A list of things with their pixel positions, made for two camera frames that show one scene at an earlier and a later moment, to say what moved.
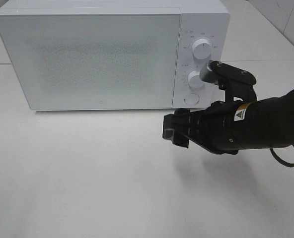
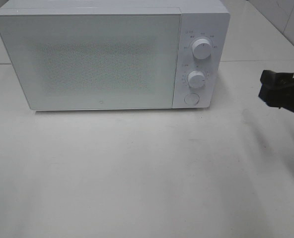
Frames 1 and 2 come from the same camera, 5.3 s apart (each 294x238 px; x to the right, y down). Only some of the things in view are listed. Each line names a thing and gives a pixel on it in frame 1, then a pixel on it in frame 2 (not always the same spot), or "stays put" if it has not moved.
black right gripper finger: [177, 137] -> [270, 96]
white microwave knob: [201, 48] stays put
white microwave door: [93, 61] stays put
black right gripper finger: [180, 119] -> [275, 79]
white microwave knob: [194, 80] stays put
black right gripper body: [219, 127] -> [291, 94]
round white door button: [191, 98] stays put
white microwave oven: [114, 55] stays put
